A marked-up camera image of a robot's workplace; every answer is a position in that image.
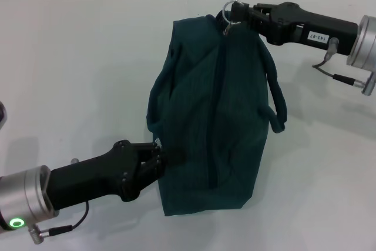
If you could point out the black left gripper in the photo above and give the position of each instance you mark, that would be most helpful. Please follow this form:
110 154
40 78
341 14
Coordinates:
94 174

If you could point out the dark teal insulated lunch bag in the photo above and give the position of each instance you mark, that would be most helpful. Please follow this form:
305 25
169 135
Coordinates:
211 115

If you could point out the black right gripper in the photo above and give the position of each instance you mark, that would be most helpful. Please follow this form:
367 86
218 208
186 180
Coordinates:
308 30

